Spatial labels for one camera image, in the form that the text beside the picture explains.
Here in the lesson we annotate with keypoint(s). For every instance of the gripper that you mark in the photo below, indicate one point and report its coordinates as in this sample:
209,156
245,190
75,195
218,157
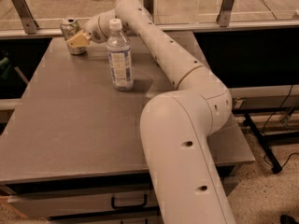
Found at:
92,28

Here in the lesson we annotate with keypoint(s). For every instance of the green white 7up can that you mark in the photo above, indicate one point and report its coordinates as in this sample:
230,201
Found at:
69,26

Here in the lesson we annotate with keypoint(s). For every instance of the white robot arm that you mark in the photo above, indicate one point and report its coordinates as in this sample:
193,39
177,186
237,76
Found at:
175,125

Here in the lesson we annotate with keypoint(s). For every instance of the clear plastic water bottle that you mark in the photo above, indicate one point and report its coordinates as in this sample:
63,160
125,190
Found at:
119,55

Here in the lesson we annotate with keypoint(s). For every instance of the grey upper drawer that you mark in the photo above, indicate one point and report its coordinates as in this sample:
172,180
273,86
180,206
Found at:
84,199

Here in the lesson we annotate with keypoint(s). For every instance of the grey drawer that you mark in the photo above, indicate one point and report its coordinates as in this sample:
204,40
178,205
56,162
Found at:
148,216
84,199

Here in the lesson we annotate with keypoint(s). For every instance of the grey lower drawer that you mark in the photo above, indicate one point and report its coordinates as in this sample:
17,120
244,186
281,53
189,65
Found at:
148,216

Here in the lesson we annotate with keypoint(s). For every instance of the black stand leg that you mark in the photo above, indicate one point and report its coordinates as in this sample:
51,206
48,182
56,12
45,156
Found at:
276,167

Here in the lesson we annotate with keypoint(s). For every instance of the left metal rail bracket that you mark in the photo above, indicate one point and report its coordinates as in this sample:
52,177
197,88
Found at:
28,22

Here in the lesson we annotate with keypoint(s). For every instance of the metal rail bracket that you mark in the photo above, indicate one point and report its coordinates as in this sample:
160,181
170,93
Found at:
223,19
148,0
28,22

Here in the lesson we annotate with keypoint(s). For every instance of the middle metal rail bracket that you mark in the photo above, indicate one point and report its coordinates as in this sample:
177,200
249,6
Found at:
148,0

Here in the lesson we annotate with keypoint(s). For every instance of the right metal rail bracket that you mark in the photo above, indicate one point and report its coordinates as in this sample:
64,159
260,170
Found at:
223,19

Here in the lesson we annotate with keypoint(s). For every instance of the black drawer handle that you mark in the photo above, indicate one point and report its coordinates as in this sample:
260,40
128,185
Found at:
129,201

